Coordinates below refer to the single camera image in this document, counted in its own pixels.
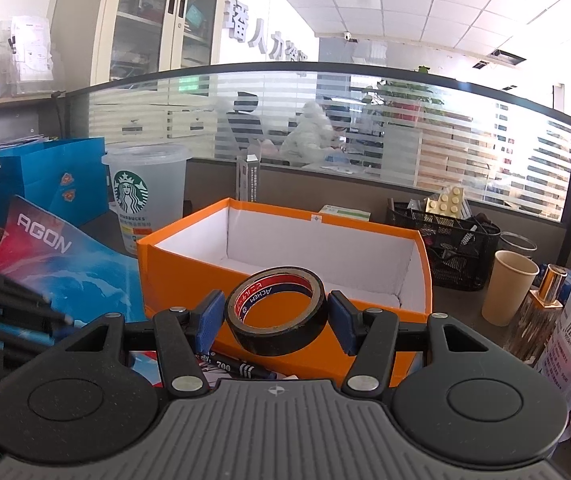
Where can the Starbucks translucent plastic cup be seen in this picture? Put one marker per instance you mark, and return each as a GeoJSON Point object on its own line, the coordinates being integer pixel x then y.
{"type": "Point", "coordinates": [148, 184]}

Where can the blue black marker pen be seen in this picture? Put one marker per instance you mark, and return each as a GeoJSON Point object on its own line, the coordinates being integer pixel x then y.
{"type": "Point", "coordinates": [237, 367]}

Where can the wooden glass door cabinet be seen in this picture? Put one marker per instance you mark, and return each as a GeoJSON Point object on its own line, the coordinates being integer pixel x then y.
{"type": "Point", "coordinates": [100, 41]}

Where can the brown paper cup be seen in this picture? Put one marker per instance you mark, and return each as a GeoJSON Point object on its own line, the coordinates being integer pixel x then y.
{"type": "Point", "coordinates": [511, 279]}

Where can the black mesh desk organizer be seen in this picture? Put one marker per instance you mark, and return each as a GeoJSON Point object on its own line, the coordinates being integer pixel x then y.
{"type": "Point", "coordinates": [460, 251]}

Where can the blue paper gift bag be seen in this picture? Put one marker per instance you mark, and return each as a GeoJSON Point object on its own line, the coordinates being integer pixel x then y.
{"type": "Point", "coordinates": [65, 177]}

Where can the black tape roll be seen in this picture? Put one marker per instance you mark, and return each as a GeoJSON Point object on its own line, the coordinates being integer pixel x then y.
{"type": "Point", "coordinates": [278, 311]}

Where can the AGON colourful desk mat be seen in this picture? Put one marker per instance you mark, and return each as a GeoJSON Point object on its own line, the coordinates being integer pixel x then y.
{"type": "Point", "coordinates": [94, 406]}

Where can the orange cardboard box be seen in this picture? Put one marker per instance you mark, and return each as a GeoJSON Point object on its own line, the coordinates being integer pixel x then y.
{"type": "Point", "coordinates": [222, 245]}

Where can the gold perfume bottle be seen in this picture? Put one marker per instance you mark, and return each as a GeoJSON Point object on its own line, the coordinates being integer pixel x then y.
{"type": "Point", "coordinates": [535, 320]}

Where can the yellow building brick plate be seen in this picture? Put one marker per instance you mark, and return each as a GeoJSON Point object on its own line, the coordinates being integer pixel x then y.
{"type": "Point", "coordinates": [449, 202]}

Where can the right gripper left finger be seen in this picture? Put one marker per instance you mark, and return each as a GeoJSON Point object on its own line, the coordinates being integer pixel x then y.
{"type": "Point", "coordinates": [181, 336]}

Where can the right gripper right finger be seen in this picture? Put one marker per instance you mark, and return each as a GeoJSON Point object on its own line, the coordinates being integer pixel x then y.
{"type": "Point", "coordinates": [370, 337]}

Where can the tall dark product box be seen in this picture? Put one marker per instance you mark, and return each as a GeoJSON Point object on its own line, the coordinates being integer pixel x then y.
{"type": "Point", "coordinates": [247, 173]}

